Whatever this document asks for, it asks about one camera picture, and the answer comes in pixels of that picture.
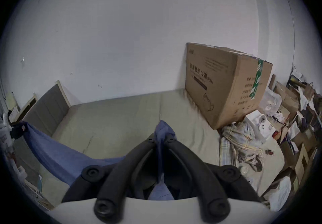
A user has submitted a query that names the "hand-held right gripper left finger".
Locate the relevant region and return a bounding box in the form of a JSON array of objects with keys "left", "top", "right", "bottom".
[{"left": 62, "top": 133, "right": 161, "bottom": 222}]

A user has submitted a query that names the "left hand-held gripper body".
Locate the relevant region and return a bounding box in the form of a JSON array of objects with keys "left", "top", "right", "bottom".
[{"left": 0, "top": 113, "right": 12, "bottom": 143}]

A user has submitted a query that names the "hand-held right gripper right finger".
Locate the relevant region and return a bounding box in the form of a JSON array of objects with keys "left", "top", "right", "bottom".
[{"left": 161, "top": 133, "right": 262, "bottom": 221}]

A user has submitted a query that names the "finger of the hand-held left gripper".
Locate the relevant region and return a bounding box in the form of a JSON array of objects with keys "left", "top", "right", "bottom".
[{"left": 11, "top": 122, "right": 27, "bottom": 139}]

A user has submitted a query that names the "blue shirt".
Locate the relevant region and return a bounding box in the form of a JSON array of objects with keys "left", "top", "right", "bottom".
[{"left": 21, "top": 120, "right": 176, "bottom": 201}]

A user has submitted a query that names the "grey padded headboard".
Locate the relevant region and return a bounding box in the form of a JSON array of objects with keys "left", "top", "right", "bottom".
[{"left": 22, "top": 81, "right": 71, "bottom": 138}]

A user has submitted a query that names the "plaid cloth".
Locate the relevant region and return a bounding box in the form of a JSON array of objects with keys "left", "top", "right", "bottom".
[{"left": 220, "top": 122, "right": 264, "bottom": 172}]

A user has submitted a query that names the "bed with beige sheet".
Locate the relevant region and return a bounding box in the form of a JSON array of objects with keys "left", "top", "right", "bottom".
[{"left": 13, "top": 89, "right": 286, "bottom": 208}]

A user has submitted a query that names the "small white box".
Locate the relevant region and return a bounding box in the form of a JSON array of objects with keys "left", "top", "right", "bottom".
[{"left": 245, "top": 110, "right": 276, "bottom": 143}]

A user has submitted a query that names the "white plastic bag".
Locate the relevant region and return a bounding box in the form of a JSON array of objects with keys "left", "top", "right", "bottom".
[{"left": 263, "top": 176, "right": 292, "bottom": 211}]

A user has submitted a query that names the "large brown cardboard carton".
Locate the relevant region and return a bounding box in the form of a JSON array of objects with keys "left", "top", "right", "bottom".
[{"left": 185, "top": 42, "right": 273, "bottom": 130}]

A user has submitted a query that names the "clear plastic bag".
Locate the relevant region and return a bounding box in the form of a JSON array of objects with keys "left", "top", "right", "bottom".
[{"left": 260, "top": 88, "right": 283, "bottom": 116}]

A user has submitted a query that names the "pile of paper bags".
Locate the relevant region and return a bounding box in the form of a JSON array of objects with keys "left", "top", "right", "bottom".
[{"left": 273, "top": 68, "right": 322, "bottom": 193}]

